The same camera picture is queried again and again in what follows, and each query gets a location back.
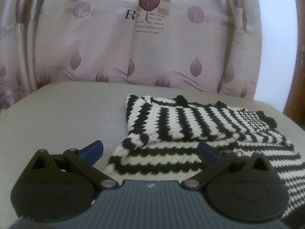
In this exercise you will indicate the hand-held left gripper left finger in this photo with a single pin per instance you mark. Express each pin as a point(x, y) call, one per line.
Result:
point(91, 151)

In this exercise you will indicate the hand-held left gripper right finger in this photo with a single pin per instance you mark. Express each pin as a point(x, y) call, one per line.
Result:
point(207, 153)

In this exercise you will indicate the black and white striped sweater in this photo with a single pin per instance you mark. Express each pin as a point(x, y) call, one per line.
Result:
point(181, 126)

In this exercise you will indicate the pink leaf print curtain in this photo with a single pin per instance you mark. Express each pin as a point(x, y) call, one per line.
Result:
point(133, 35)

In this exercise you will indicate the brown wooden door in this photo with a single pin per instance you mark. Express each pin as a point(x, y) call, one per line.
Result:
point(296, 59)

